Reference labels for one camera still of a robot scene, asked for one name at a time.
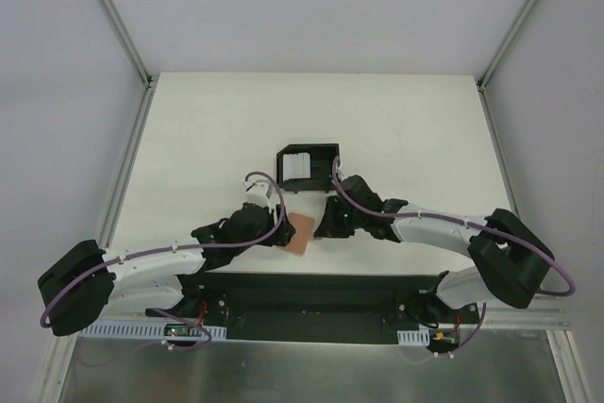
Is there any tan leather card holder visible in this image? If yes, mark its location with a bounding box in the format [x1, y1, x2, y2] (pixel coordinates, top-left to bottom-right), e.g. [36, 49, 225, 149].
[281, 213, 315, 256]

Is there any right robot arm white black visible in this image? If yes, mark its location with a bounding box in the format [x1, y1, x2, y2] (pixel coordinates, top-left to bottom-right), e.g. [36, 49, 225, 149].
[314, 176, 554, 323]

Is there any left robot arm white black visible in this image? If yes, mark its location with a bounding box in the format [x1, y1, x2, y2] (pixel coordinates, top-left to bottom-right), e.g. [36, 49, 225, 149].
[38, 203, 296, 337]

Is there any white cards stack in tray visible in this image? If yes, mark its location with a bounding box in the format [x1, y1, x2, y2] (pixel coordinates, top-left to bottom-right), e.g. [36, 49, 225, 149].
[282, 153, 311, 180]

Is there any black card tray box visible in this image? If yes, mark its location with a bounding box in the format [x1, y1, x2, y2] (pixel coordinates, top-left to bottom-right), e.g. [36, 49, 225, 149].
[276, 143, 340, 193]

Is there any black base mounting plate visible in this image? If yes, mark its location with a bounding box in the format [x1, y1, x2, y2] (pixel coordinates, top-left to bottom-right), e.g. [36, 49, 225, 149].
[143, 270, 487, 342]

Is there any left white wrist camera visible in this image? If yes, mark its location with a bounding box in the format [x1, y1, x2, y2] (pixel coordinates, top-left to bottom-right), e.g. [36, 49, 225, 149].
[243, 178, 274, 210]

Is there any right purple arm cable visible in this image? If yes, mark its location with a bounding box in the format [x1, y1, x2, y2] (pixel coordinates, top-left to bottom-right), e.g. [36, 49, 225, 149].
[329, 156, 577, 298]

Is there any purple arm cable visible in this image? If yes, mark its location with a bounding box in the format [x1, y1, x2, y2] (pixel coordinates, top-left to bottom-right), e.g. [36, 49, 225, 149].
[40, 170, 287, 328]
[329, 156, 577, 298]

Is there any right white cable duct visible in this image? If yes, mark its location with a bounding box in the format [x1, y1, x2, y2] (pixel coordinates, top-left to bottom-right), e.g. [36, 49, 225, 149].
[396, 327, 430, 347]

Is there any white cable duct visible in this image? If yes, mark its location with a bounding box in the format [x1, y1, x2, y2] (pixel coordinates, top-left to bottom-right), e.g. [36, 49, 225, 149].
[79, 321, 227, 342]
[396, 327, 430, 347]

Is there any left table side rail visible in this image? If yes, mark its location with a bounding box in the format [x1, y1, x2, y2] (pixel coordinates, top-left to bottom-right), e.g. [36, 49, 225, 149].
[95, 79, 157, 247]

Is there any aluminium cross rail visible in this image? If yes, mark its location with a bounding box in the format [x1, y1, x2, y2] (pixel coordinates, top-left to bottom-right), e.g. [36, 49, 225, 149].
[483, 308, 570, 330]

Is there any left white cable duct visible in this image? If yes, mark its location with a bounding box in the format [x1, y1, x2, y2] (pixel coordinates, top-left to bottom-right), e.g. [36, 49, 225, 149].
[79, 321, 227, 342]

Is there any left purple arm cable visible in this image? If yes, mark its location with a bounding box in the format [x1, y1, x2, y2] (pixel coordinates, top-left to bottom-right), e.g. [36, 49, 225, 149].
[40, 170, 287, 328]

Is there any left aluminium frame post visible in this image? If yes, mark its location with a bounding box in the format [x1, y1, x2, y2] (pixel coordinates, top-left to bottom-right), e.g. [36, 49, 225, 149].
[96, 0, 154, 89]

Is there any aluminium frame post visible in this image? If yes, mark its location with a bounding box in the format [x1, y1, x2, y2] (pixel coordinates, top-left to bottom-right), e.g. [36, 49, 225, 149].
[96, 0, 154, 89]
[476, 0, 541, 92]

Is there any right aluminium frame post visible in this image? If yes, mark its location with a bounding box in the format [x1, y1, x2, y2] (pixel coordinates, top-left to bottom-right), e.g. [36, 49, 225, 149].
[476, 0, 541, 92]

